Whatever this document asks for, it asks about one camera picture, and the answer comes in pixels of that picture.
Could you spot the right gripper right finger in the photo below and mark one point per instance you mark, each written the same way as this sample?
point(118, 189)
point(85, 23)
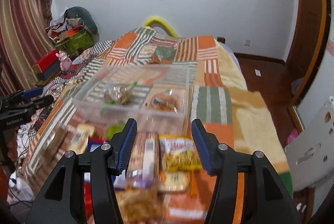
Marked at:
point(266, 199)

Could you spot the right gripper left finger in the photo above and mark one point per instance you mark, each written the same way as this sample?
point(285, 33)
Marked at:
point(61, 198)

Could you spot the beige biscuit pack with barcode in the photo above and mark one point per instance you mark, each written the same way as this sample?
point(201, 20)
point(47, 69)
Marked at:
point(79, 141)

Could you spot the brown wafer biscuit pack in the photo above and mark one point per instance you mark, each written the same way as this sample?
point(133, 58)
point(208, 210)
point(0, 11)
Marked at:
point(143, 168)

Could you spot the orange label rice cake pack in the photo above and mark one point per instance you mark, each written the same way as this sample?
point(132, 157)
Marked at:
point(177, 181)

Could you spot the yellow noodle snack bag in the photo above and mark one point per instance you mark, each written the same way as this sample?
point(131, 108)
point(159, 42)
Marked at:
point(179, 154)

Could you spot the clear bag brown snacks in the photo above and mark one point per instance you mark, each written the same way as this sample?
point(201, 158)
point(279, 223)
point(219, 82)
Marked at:
point(118, 94)

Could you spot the clear bag orange snacks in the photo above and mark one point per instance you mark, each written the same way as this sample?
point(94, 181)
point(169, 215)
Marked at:
point(165, 101)

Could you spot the dark blue box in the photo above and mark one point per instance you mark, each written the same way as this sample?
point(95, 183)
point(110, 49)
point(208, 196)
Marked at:
point(51, 70)

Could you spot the red gift box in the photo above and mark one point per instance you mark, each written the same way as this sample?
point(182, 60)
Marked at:
point(45, 62)

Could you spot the pink plush toy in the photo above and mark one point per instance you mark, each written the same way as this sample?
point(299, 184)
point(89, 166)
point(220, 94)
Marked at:
point(64, 61)

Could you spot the orange brown snack bag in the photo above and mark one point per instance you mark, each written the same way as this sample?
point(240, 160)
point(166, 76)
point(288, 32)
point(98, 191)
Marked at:
point(140, 205)

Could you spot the striped red curtain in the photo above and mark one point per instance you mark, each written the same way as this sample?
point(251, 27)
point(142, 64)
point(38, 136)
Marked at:
point(23, 41)

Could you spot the green patterned box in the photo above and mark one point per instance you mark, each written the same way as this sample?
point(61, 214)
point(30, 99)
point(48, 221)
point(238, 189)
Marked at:
point(81, 40)

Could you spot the green jelly cup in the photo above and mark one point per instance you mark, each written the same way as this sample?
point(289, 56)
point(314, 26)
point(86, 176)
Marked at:
point(114, 129)

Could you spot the clear plastic storage box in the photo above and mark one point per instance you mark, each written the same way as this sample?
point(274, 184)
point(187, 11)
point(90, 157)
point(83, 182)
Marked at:
point(151, 79)

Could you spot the patchwork striped bed blanket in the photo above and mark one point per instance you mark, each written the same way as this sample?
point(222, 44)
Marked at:
point(218, 96)

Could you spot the yellow curved bed rail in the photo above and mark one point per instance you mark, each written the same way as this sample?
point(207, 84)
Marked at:
point(155, 20)

